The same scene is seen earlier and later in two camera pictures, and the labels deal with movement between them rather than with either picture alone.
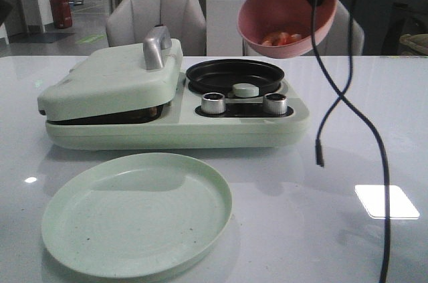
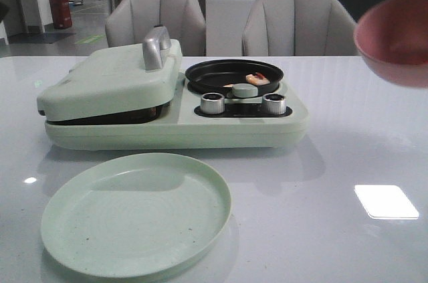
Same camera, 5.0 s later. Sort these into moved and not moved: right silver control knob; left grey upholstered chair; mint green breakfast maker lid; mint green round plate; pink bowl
Moved: pink bowl
Not moved: right silver control knob; mint green breakfast maker lid; left grey upholstered chair; mint green round plate
